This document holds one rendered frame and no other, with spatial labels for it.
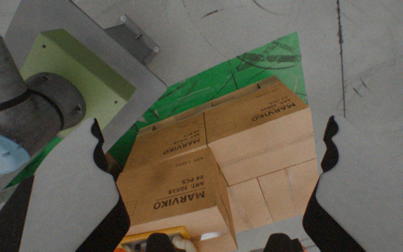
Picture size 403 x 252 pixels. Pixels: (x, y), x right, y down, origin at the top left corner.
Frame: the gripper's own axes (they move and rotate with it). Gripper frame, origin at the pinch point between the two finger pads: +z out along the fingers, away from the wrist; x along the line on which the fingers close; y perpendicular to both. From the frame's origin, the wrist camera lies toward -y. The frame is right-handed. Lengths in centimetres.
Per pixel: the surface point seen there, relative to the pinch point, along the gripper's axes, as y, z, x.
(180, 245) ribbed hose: 82, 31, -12
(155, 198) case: 75, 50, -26
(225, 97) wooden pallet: 59, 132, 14
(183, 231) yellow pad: 80, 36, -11
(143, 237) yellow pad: 83, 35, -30
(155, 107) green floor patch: 66, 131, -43
